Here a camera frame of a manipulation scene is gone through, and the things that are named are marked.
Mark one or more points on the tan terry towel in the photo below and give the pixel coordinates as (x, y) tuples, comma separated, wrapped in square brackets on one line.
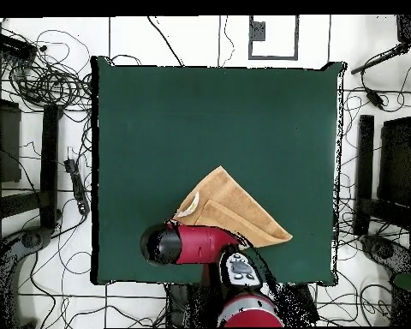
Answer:
[(233, 205)]

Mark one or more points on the dark green table cloth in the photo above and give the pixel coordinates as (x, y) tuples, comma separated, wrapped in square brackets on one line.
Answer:
[(157, 137)]

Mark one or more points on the black power strip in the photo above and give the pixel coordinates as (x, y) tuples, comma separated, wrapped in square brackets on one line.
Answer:
[(76, 181)]

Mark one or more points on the black rectangular box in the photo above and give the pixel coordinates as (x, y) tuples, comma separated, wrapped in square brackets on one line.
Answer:
[(301, 305)]

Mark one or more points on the black power adapter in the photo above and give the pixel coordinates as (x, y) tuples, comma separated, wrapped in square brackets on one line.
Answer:
[(375, 98)]

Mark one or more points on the black stand pole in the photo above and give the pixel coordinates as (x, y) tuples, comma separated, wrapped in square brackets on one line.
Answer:
[(380, 59)]

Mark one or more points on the black rectangular device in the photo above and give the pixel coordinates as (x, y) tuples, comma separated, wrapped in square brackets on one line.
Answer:
[(12, 46)]

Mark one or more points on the black pedestal column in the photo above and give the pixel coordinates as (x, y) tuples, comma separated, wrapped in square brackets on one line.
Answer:
[(191, 305)]

